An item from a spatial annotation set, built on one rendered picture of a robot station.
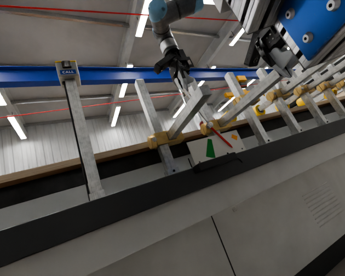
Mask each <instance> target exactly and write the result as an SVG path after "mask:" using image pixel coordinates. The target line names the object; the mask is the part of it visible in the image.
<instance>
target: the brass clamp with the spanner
mask: <svg viewBox="0 0 345 276"><path fill-rule="evenodd" d="M218 120H219V119H214V120H210V122H212V123H213V125H214V126H213V128H214V129H215V130H216V131H217V130H219V131H220V132H224V131H227V130H228V129H229V128H231V127H232V124H231V122H229V123H228V124H227V125H226V126H222V127H220V125H219V123H218ZM206 125H207V123H204V124H201V126H200V131H201V133H202V134H203V135H207V136H208V135H210V134H211V133H212V132H213V131H212V130H211V129H208V128H207V127H206Z"/></svg>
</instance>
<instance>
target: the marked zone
mask: <svg viewBox="0 0 345 276"><path fill-rule="evenodd" d="M206 157H210V158H215V152H214V148H213V144H212V139H208V143H207V149H206Z"/></svg>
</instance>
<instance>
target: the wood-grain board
mask: <svg viewBox="0 0 345 276"><path fill-rule="evenodd" d="M338 99H339V101H340V102H342V101H345V96H341V97H338ZM316 105H317V106H318V107H323V106H327V105H331V104H330V102H329V101H328V100H324V101H320V102H316ZM289 110H290V111H291V113H292V114H295V113H299V112H303V111H307V110H309V109H308V108H307V106H306V105H303V106H298V107H294V108H290V109H289ZM257 117H258V119H259V121H260V122H264V121H267V120H271V119H275V118H279V117H282V116H281V114H280V112H279V111H277V112H272V113H268V114H263V115H260V116H257ZM231 124H232V127H231V128H229V129H228V130H232V129H236V128H240V127H244V126H247V125H249V123H248V121H247V119H242V120H238V121H234V122H231ZM228 130H227V131H228ZM183 136H184V138H185V139H184V140H183V141H182V142H185V141H189V140H193V139H197V138H200V137H204V136H206V135H203V134H202V133H201V131H200V129H199V130H195V131H190V132H187V133H183ZM150 150H154V149H150V148H149V146H148V143H147V142H143V143H138V144H135V145H130V146H126V147H121V148H117V149H112V150H109V151H104V152H100V153H95V154H94V157H95V161H96V164H98V163H102V162H106V161H109V160H114V159H118V158H122V157H126V156H130V155H133V154H137V153H141V152H146V151H150ZM81 167H82V165H81V160H80V157H79V158H74V159H69V160H65V161H61V162H57V163H53V164H48V165H44V166H39V167H36V168H31V169H27V170H22V171H17V172H13V173H10V174H5V175H1V176H0V188H3V187H8V186H12V185H15V184H18V183H23V182H27V181H31V180H35V179H40V178H43V177H47V176H51V175H55V174H59V173H63V172H66V171H70V170H74V169H79V168H81Z"/></svg>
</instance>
